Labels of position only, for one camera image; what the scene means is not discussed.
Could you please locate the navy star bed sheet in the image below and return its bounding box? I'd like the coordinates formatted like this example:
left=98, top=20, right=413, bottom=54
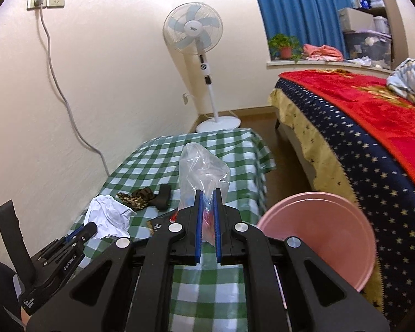
left=268, top=72, right=415, bottom=319

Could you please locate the potted green plant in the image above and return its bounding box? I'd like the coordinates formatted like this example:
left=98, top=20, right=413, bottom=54
left=268, top=34, right=303, bottom=61

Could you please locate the clear plastic bag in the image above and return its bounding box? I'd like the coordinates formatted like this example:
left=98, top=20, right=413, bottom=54
left=178, top=142, right=230, bottom=284

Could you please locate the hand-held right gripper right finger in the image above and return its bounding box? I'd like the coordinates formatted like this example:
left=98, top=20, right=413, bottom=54
left=214, top=187, right=391, bottom=332

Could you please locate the person's dark clothing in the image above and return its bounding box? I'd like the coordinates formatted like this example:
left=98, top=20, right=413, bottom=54
left=0, top=262, right=25, bottom=332

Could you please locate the blue curtain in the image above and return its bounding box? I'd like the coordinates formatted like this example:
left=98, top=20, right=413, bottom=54
left=248, top=0, right=358, bottom=63

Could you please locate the white plastic container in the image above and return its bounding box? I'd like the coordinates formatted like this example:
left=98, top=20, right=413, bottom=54
left=373, top=16, right=391, bottom=35

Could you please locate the green checked tablecloth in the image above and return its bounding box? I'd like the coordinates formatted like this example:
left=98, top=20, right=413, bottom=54
left=66, top=129, right=277, bottom=332

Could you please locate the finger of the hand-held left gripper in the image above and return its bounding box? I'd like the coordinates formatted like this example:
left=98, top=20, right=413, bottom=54
left=57, top=227, right=84, bottom=246
left=64, top=221, right=98, bottom=250

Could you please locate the leopard print cloth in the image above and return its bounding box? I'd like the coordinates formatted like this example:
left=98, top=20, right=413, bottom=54
left=117, top=187, right=156, bottom=211

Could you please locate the small white cloth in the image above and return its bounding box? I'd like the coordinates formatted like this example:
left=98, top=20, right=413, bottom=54
left=347, top=56, right=373, bottom=67

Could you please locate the clear storage bin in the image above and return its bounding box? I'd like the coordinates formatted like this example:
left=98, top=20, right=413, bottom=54
left=342, top=29, right=392, bottom=68

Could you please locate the striped cloth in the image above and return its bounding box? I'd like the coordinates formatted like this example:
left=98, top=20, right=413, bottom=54
left=387, top=58, right=415, bottom=111

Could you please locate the red plastic bag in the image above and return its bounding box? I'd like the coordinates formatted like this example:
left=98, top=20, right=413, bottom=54
left=201, top=211, right=218, bottom=244

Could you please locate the grey wall cable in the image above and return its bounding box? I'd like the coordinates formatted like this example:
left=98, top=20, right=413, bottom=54
left=34, top=0, right=110, bottom=178

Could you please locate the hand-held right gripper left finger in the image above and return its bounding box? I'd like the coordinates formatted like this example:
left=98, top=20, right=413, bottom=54
left=28, top=190, right=204, bottom=332

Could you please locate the red blanket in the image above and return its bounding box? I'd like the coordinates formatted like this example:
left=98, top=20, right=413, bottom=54
left=279, top=69, right=415, bottom=198

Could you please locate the white plastic bag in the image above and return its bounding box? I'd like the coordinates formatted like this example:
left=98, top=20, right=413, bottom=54
left=84, top=195, right=137, bottom=240

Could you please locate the white standing fan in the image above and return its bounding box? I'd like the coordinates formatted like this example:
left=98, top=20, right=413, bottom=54
left=163, top=3, right=242, bottom=134

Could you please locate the white cardboard box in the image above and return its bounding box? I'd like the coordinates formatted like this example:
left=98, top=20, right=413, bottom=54
left=337, top=7, right=374, bottom=32

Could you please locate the pink plastic basin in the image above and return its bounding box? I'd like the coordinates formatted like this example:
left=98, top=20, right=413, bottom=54
left=256, top=192, right=377, bottom=293

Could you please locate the pink folded cloth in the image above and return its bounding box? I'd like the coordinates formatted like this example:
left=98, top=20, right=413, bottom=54
left=302, top=43, right=344, bottom=62

